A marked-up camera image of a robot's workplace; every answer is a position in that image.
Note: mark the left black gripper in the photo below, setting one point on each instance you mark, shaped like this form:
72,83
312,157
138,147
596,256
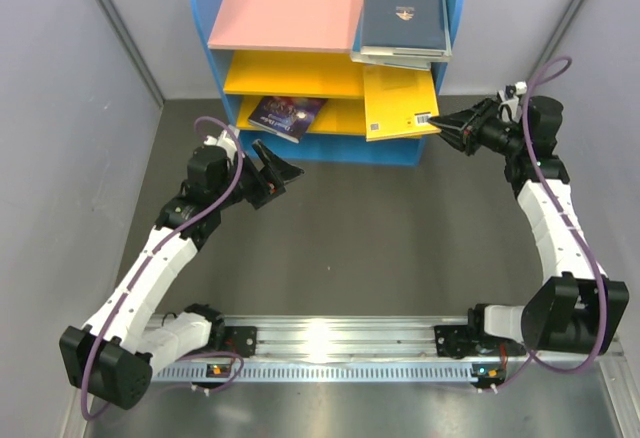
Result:
279,171

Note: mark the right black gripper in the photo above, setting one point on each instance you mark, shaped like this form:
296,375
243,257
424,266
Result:
459,135

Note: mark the purple Robinson Crusoe book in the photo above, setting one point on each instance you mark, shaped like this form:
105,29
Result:
286,117

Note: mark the yellow book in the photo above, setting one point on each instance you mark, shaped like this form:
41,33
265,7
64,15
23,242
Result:
398,103

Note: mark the navy blue book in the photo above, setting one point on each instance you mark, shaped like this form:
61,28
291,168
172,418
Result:
402,13

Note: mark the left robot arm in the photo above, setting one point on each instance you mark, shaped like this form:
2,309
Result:
113,356

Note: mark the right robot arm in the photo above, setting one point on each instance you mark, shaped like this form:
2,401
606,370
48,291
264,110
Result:
578,308

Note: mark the blue pink yellow bookshelf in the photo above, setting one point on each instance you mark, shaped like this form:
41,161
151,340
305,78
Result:
301,48

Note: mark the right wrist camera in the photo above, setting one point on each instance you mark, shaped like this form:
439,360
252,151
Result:
511,94

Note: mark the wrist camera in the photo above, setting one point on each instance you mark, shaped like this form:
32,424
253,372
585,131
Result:
225,140
511,94

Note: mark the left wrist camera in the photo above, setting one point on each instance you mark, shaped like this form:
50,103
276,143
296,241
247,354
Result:
225,140

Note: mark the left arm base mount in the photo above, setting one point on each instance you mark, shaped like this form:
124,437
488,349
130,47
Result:
241,340

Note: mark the aluminium mounting rail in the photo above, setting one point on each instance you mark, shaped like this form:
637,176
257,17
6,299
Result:
345,350

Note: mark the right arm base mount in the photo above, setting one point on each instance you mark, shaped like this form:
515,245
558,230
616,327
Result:
459,342

